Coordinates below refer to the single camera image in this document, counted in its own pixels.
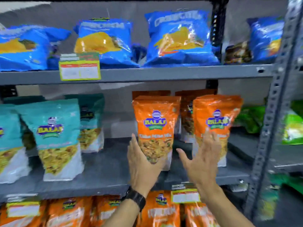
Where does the person's left forearm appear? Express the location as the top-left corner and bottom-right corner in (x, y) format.
(102, 198), (142, 227)

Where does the teal snack pouch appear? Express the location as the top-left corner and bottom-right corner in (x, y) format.
(0, 104), (32, 185)
(64, 93), (106, 153)
(15, 99), (85, 182)
(3, 95), (46, 149)

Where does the green snack packet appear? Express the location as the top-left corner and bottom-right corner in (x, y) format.
(258, 173), (303, 221)
(234, 105), (266, 134)
(281, 100), (303, 146)

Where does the black wristwatch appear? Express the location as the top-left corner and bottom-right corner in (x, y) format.
(123, 187), (147, 212)

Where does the dark brown snack packet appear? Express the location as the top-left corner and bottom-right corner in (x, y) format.
(224, 41), (253, 64)

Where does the orange snack bag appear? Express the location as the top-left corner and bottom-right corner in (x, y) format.
(91, 196), (124, 227)
(137, 191), (181, 227)
(46, 197), (93, 227)
(184, 202), (221, 227)
(0, 200), (47, 227)

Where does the black perforated rack upright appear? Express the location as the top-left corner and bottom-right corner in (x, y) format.
(205, 0), (229, 90)

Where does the blue chips bag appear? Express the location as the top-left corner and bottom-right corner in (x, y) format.
(0, 24), (72, 72)
(143, 9), (220, 68)
(73, 18), (140, 69)
(247, 16), (285, 63)

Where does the orange snack pouch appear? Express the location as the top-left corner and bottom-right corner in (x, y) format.
(132, 90), (171, 100)
(192, 94), (244, 168)
(132, 95), (182, 172)
(175, 89), (217, 143)

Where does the grey metal shelf rack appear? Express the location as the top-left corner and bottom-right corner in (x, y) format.
(0, 0), (303, 227)

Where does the person's left hand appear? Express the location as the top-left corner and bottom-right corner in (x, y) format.
(127, 133), (166, 196)

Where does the person's right hand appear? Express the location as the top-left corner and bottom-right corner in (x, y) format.
(176, 129), (222, 192)

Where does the grey perforated rack upright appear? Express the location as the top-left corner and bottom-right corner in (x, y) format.
(243, 0), (303, 221)

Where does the person's right forearm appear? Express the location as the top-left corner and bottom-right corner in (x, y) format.
(200, 185), (255, 227)

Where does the yellow-edged shelf price label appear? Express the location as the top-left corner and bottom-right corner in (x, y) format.
(6, 201), (41, 218)
(171, 184), (202, 204)
(58, 52), (102, 81)

